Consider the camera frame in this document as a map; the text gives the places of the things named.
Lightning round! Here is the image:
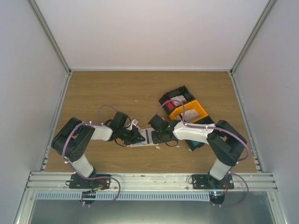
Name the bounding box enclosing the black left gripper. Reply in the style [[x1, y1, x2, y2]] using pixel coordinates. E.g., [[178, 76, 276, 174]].
[[119, 127, 145, 146]]

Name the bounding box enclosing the white red credit card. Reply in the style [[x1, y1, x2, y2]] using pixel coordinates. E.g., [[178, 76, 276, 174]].
[[139, 128, 154, 145]]

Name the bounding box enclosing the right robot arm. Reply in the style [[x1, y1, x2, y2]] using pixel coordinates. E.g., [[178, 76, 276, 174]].
[[148, 114, 250, 189]]

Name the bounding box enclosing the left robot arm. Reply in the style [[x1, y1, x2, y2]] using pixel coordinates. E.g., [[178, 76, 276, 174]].
[[51, 112, 146, 189]]

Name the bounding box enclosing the red white card stack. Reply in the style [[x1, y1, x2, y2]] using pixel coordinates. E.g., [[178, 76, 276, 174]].
[[164, 95, 187, 110]]

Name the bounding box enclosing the black bin with teal cards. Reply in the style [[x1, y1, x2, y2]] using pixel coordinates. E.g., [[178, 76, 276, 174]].
[[185, 140, 205, 151]]

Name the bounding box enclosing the white striped card stack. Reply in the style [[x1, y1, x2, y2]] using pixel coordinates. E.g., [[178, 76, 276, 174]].
[[184, 109, 199, 123]]

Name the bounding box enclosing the teal card stack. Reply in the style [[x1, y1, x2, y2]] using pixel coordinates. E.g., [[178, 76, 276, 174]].
[[191, 140, 204, 147]]

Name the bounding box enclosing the black bin with red cards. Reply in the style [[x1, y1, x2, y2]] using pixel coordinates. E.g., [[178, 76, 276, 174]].
[[159, 85, 195, 115]]

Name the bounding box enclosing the yellow storage bin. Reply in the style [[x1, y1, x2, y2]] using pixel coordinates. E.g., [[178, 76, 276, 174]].
[[169, 100, 208, 123]]

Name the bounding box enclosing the left circuit board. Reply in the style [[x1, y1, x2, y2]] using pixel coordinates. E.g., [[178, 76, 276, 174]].
[[80, 190, 96, 207]]

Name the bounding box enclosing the circuit board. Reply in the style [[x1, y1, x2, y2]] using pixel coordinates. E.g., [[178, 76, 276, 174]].
[[209, 191, 225, 207], [80, 190, 96, 207]]

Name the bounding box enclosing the right circuit board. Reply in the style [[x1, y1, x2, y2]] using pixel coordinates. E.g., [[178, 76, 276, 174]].
[[209, 191, 225, 207]]

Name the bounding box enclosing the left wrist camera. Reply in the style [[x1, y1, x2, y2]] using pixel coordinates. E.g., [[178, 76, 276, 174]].
[[127, 119, 138, 130]]

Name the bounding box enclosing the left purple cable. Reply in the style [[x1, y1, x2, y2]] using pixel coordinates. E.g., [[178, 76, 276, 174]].
[[63, 104, 119, 179]]

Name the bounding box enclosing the purple cable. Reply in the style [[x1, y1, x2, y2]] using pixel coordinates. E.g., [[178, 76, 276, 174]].
[[155, 99, 250, 207], [63, 104, 119, 179]]

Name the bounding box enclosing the grey slotted cable duct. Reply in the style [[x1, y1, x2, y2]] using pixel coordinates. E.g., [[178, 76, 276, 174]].
[[36, 191, 210, 202]]

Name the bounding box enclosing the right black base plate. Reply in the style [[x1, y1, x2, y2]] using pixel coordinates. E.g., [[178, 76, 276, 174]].
[[191, 174, 234, 189]]

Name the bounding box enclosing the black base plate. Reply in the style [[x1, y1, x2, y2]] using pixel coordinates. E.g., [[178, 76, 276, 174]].
[[191, 174, 234, 189], [65, 174, 111, 190]]

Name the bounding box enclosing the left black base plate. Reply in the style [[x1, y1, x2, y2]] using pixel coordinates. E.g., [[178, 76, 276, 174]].
[[65, 174, 111, 190]]

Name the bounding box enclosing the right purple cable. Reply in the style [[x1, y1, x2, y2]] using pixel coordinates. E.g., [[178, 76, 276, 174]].
[[155, 99, 250, 207]]

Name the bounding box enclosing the aluminium front rail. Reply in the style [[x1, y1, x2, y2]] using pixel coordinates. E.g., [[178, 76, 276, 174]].
[[25, 172, 278, 192]]

